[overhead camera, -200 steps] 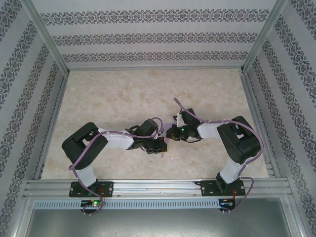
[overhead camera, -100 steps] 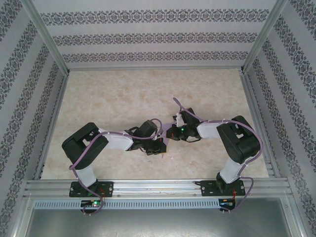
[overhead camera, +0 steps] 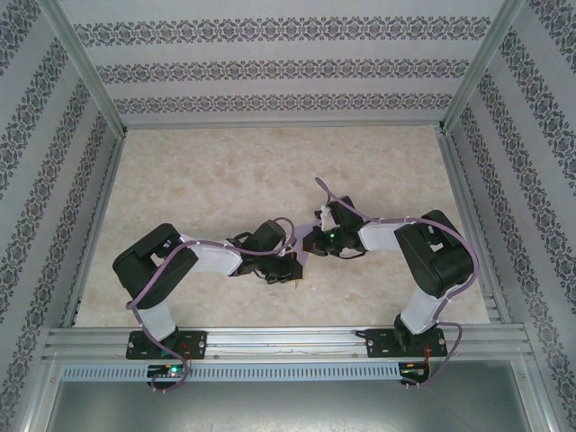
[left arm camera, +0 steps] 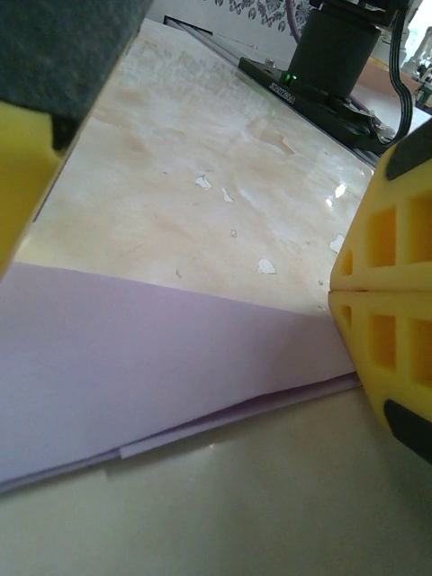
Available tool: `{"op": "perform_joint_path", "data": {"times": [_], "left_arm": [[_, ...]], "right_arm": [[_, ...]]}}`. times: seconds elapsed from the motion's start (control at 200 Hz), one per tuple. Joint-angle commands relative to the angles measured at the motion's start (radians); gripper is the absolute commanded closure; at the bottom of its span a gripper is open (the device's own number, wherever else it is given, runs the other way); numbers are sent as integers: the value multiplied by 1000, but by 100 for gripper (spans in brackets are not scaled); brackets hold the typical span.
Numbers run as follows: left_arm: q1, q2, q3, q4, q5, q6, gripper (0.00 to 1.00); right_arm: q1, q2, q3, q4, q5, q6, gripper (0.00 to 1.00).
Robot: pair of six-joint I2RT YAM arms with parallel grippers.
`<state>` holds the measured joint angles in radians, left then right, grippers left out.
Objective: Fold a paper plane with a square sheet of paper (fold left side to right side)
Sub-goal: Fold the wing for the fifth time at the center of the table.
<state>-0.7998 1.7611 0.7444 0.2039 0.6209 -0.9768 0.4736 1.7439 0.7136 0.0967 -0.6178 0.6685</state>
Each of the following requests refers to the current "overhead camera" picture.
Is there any grey metal sheet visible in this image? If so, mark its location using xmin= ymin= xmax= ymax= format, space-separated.
xmin=42 ymin=380 xmax=550 ymax=432

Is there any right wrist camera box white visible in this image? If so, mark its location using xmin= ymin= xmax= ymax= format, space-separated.
xmin=314 ymin=204 xmax=337 ymax=229

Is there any aluminium mounting rail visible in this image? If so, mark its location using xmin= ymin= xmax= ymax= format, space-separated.
xmin=42 ymin=326 xmax=535 ymax=361

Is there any grey wall base strip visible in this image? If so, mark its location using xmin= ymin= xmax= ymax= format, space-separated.
xmin=123 ymin=121 xmax=445 ymax=131

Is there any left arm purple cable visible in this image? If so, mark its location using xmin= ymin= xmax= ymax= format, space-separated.
xmin=125 ymin=216 xmax=299 ymax=395

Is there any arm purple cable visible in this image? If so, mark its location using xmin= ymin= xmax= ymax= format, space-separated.
xmin=125 ymin=216 xmax=299 ymax=395
xmin=314 ymin=176 xmax=479 ymax=393

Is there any aluminium table side rail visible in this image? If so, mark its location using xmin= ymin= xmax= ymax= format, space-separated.
xmin=438 ymin=132 xmax=512 ymax=325
xmin=62 ymin=134 xmax=127 ymax=328

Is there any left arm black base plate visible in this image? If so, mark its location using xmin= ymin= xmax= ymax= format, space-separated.
xmin=125 ymin=330 xmax=209 ymax=361

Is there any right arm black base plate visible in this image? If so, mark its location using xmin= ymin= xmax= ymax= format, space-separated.
xmin=364 ymin=328 xmax=449 ymax=360

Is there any grey slotted cable duct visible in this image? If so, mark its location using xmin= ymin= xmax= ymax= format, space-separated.
xmin=60 ymin=363 xmax=401 ymax=382

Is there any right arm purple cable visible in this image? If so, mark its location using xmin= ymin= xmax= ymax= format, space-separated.
xmin=314 ymin=176 xmax=479 ymax=393

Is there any aluminium frame post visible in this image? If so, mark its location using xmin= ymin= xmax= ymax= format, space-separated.
xmin=438 ymin=0 xmax=527 ymax=134
xmin=42 ymin=0 xmax=130 ymax=136

